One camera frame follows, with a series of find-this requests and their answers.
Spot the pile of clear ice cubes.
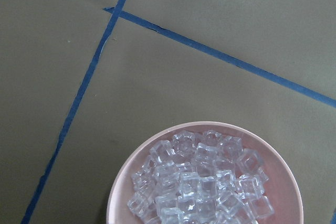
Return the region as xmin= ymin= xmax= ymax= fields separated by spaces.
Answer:
xmin=127 ymin=130 xmax=275 ymax=223

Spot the pink bowl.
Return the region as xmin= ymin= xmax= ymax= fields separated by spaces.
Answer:
xmin=106 ymin=121 xmax=304 ymax=223

